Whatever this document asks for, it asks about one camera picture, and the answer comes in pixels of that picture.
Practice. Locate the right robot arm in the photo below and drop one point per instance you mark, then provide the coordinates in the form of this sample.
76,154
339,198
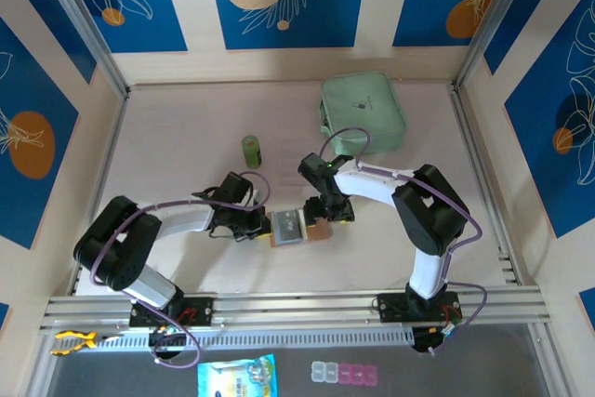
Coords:
427,215

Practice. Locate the mint green zip pouch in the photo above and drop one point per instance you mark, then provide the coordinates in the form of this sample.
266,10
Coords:
362,104

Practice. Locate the aluminium mounting rail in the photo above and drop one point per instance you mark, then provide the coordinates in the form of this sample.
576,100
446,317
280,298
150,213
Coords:
297,306

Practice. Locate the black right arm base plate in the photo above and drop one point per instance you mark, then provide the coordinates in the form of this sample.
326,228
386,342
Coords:
390,308

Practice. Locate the clear plastic pill box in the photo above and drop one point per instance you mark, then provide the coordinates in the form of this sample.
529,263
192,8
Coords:
318,373
331,373

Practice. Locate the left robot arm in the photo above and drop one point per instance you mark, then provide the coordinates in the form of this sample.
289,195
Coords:
116,248

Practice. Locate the aluminium frame post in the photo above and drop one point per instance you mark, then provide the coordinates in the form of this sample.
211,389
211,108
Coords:
488,20
83,25

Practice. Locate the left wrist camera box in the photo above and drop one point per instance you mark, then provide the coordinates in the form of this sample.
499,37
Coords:
253,196

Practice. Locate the tan leather card holder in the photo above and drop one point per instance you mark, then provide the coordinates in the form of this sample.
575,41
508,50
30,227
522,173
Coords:
321,232

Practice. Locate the yellow black pliers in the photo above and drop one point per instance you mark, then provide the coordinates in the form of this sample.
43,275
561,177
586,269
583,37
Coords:
88,339

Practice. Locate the blue snack packet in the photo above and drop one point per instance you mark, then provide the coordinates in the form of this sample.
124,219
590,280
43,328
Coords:
237,378

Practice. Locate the aluminium table edge rail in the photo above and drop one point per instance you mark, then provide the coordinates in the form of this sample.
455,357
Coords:
106,169
459,111

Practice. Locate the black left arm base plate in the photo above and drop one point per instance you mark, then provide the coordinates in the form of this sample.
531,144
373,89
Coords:
200,311

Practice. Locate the green cylindrical can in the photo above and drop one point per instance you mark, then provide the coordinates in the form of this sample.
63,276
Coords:
251,150

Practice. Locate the pink plastic pill box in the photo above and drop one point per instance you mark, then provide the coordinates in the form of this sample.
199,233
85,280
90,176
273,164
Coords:
358,375
371,376
345,374

